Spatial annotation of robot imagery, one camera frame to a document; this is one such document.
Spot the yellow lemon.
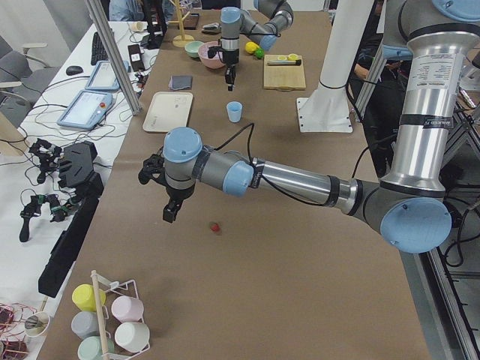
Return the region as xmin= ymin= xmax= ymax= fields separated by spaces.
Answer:
xmin=244 ymin=41 xmax=260 ymax=55

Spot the green lime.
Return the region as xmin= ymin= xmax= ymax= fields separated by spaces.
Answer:
xmin=254 ymin=48 xmax=265 ymax=59

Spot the grey folded cloth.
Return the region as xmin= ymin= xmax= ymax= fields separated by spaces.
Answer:
xmin=169 ymin=75 xmax=193 ymax=91

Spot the blue teach pendant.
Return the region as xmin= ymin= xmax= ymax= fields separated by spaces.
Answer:
xmin=85 ymin=60 xmax=120 ymax=92
xmin=57 ymin=89 xmax=113 ymax=130

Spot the white cup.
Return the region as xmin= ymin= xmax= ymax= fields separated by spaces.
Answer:
xmin=114 ymin=322 xmax=150 ymax=353

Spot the mint cup in rack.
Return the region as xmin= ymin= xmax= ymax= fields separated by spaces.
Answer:
xmin=77 ymin=336 xmax=103 ymax=360

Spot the light blue cup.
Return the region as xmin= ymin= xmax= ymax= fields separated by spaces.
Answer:
xmin=226 ymin=101 xmax=243 ymax=123

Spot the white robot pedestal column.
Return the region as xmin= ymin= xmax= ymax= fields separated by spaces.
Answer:
xmin=297 ymin=0 xmax=374 ymax=133

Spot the metal ice scoop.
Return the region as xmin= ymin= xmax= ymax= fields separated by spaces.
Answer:
xmin=202 ymin=22 xmax=221 ymax=34

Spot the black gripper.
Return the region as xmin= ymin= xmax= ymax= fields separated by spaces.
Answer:
xmin=208 ymin=37 xmax=239 ymax=91
xmin=138 ymin=154 xmax=195 ymax=224

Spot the wooden cutting board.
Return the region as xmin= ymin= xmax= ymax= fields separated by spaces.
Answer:
xmin=263 ymin=54 xmax=306 ymax=90

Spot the knife with metal handle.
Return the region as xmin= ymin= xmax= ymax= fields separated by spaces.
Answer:
xmin=266 ymin=59 xmax=302 ymax=66

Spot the pink bowl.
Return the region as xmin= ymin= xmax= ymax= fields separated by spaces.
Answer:
xmin=198 ymin=40 xmax=225 ymax=69

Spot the white wire cup rack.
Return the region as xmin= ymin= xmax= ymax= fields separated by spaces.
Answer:
xmin=91 ymin=270 xmax=151 ymax=359

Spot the cream rabbit tray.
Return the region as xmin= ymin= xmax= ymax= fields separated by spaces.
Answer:
xmin=142 ymin=91 xmax=194 ymax=133

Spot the grey-blue cup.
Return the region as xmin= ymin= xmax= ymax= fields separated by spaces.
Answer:
xmin=70 ymin=311 xmax=99 ymax=339

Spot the yellow-green cup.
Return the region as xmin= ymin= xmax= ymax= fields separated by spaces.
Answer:
xmin=71 ymin=283 xmax=97 ymax=312

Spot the red strawberry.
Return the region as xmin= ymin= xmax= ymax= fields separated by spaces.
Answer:
xmin=209 ymin=222 xmax=221 ymax=233

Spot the wooden cup stand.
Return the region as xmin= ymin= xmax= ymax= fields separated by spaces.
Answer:
xmin=171 ymin=0 xmax=194 ymax=48

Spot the pink cup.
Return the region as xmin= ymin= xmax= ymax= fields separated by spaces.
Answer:
xmin=111 ymin=295 xmax=144 ymax=323

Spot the mint green bowl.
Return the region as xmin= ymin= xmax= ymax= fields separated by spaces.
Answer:
xmin=184 ymin=40 xmax=204 ymax=59

